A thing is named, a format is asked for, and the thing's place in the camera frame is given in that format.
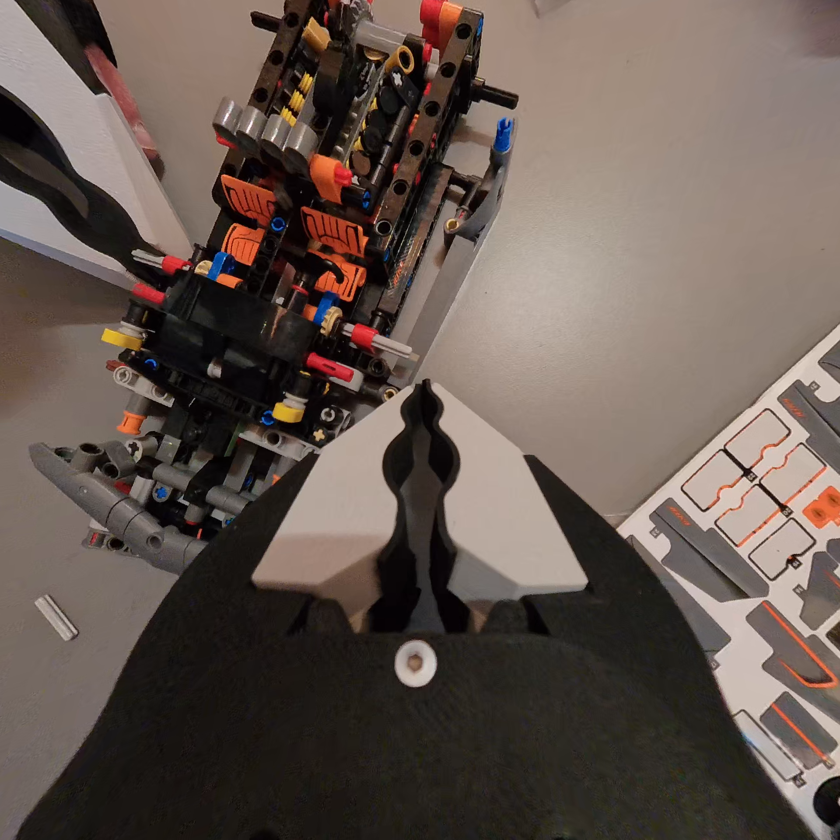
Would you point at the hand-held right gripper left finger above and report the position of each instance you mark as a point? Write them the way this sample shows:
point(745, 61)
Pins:
point(328, 512)

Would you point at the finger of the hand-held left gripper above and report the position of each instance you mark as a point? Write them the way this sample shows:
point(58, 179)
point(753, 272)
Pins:
point(79, 131)
point(39, 216)

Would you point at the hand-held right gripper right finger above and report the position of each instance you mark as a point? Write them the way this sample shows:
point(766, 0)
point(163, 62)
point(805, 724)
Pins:
point(512, 512)

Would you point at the lego car chassis model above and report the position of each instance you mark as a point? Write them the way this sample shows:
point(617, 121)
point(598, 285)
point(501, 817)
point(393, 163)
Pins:
point(229, 328)

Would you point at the light grey lego axle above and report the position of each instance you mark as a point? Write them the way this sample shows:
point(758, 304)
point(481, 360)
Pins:
point(56, 617)

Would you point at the person's left hand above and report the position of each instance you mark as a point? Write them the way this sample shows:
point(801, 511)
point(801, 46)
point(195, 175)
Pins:
point(124, 111)

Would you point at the sticker sheet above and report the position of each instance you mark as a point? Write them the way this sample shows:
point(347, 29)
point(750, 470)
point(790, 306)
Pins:
point(754, 459)

